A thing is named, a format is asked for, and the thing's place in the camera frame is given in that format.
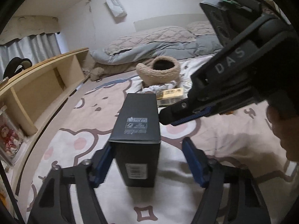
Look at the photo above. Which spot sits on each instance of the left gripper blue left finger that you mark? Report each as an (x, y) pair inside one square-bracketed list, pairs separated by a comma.
[(101, 162)]

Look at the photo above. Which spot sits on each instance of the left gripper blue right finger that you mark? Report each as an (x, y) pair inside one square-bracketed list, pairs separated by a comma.
[(197, 162)]

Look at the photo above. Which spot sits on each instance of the beige cartoon valance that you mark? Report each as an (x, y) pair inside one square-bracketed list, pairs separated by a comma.
[(22, 26)]

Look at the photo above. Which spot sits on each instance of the small yellow box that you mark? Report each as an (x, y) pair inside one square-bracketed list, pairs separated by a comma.
[(169, 97)]

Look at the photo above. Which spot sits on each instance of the grey curtain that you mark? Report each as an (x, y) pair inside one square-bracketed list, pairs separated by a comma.
[(36, 48)]

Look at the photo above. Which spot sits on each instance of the wooden bedside shelf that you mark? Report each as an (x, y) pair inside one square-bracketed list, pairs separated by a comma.
[(34, 95)]

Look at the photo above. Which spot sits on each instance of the right beige pillow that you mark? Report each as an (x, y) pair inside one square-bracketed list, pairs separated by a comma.
[(200, 28)]

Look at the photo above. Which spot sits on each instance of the black cap on shelf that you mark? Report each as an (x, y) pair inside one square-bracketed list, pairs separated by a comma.
[(15, 66)]

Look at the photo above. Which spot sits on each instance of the beige fuzzy earmuffs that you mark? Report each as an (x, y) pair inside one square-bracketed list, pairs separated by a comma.
[(161, 70)]

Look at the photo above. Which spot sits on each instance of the beige pillow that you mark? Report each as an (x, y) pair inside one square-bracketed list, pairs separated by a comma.
[(165, 34), (200, 28)]

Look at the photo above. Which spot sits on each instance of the crumpled white tissue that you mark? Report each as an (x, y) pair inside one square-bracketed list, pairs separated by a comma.
[(157, 88)]

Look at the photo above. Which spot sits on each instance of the left beige pillow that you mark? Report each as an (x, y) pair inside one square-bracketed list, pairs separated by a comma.
[(165, 34)]

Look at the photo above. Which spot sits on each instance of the grey blue duvet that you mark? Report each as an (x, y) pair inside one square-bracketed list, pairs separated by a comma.
[(203, 45)]

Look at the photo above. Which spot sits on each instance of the white hanging pouch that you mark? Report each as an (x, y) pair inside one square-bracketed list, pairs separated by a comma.
[(117, 10)]

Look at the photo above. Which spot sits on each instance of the person's right hand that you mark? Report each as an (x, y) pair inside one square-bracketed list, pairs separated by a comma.
[(286, 131)]

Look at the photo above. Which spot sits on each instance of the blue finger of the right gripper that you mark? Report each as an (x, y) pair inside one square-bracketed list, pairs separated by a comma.
[(194, 116), (175, 112)]

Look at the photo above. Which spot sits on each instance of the small black product box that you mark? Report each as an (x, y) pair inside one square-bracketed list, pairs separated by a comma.
[(136, 140)]

